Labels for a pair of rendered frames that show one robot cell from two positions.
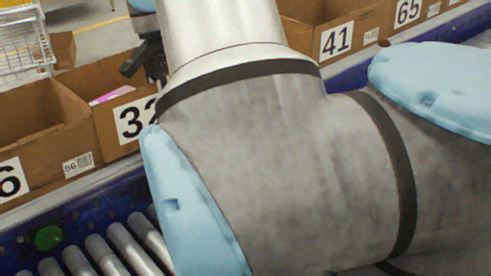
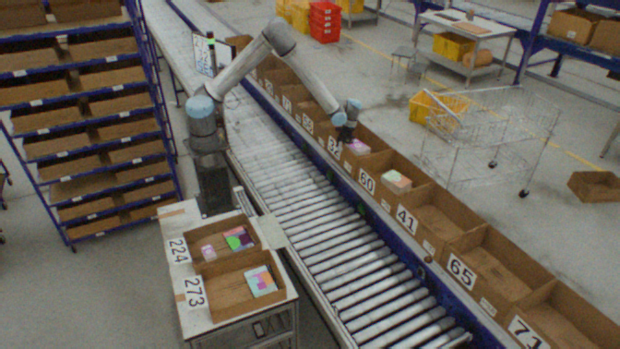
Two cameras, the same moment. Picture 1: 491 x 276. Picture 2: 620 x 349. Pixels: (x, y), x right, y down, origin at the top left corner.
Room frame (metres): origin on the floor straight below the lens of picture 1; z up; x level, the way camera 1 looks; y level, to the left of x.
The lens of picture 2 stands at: (1.13, -2.07, 2.42)
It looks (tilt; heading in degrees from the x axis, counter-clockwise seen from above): 38 degrees down; 96
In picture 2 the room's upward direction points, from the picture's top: straight up
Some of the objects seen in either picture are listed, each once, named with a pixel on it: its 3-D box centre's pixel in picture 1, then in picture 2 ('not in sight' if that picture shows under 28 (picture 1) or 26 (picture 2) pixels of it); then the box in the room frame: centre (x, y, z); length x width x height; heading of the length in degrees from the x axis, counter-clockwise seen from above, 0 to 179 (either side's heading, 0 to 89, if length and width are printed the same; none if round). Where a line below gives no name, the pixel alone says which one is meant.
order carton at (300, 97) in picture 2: not in sight; (306, 103); (0.83, 0.83, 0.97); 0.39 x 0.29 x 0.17; 123
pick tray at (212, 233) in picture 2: not in sight; (222, 243); (0.50, -0.62, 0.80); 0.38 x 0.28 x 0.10; 33
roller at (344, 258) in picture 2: not in sight; (347, 257); (1.21, -0.58, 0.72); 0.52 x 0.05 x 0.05; 33
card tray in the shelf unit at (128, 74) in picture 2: not in sight; (112, 70); (-0.52, 0.38, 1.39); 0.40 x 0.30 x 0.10; 32
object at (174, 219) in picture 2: not in sight; (219, 248); (0.46, -0.61, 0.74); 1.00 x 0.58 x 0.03; 120
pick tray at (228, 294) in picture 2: not in sight; (243, 283); (0.68, -0.89, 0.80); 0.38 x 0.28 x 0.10; 29
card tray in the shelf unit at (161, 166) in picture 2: not in sight; (140, 162); (-0.52, 0.39, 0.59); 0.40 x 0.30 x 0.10; 31
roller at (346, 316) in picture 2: not in sight; (380, 299); (1.38, -0.85, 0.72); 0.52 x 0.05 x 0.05; 33
